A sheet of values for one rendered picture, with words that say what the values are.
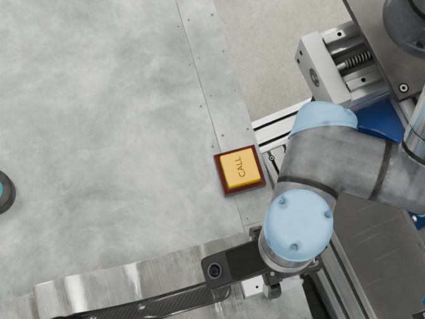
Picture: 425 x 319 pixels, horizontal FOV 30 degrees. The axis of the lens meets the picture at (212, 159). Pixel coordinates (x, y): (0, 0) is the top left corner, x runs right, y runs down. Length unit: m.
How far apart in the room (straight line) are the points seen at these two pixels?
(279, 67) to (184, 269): 1.18
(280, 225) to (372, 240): 1.22
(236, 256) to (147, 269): 0.31
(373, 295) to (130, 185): 0.83
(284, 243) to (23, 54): 0.85
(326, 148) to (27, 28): 0.83
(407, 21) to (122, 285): 0.63
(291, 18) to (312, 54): 1.14
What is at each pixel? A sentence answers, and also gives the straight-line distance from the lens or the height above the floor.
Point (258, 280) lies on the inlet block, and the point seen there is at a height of 0.92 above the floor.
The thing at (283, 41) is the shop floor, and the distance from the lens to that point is 2.46.
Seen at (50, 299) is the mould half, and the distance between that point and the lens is 1.32.
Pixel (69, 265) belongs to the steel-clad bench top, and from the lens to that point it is 1.46.
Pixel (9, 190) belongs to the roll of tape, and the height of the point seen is 0.84.
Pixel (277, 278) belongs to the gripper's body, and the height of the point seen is 1.13.
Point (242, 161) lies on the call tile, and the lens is 1.44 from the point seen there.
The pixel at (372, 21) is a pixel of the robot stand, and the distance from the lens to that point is 1.35.
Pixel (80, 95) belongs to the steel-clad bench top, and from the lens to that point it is 1.54.
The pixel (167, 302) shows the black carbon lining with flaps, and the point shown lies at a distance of 1.35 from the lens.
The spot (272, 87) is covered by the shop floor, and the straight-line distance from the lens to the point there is 2.40.
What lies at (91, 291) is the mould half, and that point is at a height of 0.92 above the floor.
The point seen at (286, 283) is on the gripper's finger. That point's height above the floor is 1.06.
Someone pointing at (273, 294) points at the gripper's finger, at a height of 1.10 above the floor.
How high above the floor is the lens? 2.22
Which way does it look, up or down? 74 degrees down
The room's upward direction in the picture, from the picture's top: 4 degrees clockwise
